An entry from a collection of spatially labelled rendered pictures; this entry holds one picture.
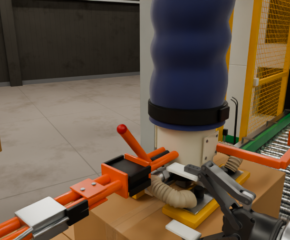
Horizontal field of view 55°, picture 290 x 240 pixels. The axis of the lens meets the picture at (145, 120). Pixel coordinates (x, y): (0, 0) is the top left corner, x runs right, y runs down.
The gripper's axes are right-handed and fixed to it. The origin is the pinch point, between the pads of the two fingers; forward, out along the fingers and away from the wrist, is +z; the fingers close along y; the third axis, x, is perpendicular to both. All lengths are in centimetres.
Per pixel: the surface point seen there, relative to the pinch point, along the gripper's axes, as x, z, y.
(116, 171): -4.1, 12.7, -3.4
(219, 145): 28.4, 4.4, -1.3
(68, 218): -18.4, 10.1, -0.6
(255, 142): 156, 37, 45
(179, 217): 8.0, 3.8, 11.1
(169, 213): 8.0, 7.0, 11.3
